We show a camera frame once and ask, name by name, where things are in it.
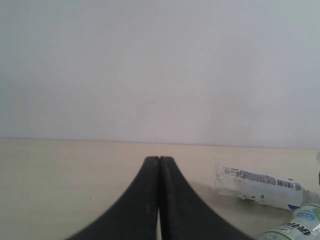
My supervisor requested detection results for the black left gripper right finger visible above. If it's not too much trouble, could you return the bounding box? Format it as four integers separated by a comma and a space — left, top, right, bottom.
158, 156, 251, 240

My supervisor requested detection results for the clear bottle white label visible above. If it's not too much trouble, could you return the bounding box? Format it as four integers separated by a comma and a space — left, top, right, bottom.
212, 163, 320, 211

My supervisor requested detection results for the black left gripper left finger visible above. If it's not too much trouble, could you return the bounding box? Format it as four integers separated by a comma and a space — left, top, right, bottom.
68, 156, 160, 240

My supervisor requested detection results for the clear bottle lime label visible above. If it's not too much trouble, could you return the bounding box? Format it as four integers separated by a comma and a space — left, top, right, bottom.
258, 203, 320, 240

